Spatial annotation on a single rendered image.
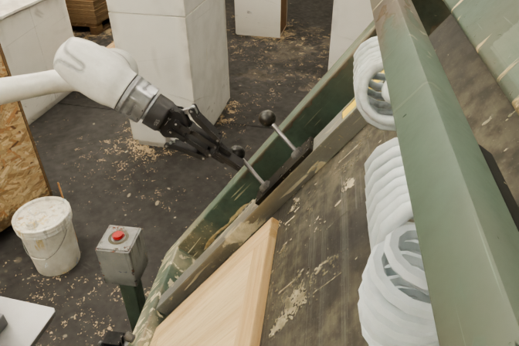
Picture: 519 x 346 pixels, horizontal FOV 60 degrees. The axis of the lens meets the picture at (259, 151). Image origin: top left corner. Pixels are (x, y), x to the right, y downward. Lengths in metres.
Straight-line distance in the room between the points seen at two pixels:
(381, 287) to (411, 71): 0.09
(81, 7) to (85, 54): 5.36
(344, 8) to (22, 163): 2.95
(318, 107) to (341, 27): 3.32
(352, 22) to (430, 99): 4.26
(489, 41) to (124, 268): 1.35
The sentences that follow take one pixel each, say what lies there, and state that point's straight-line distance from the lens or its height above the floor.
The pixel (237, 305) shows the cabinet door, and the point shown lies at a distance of 0.92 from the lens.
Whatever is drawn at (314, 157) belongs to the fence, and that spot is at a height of 1.48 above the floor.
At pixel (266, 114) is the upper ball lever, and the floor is 1.54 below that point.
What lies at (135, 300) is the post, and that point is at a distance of 1.80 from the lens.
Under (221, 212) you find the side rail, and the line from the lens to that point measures 1.41.
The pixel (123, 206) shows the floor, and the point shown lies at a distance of 3.21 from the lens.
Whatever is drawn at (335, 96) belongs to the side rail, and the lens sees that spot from 1.14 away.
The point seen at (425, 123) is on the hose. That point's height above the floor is 1.94.
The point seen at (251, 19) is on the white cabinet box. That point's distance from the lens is 5.86.
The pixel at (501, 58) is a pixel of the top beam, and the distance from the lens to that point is 0.50.
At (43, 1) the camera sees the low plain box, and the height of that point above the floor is 0.91.
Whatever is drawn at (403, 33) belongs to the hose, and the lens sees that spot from 0.25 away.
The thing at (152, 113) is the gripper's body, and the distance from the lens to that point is 0.97.
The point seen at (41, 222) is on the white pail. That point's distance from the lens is 2.71.
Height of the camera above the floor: 2.02
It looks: 34 degrees down
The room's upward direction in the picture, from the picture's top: 1 degrees counter-clockwise
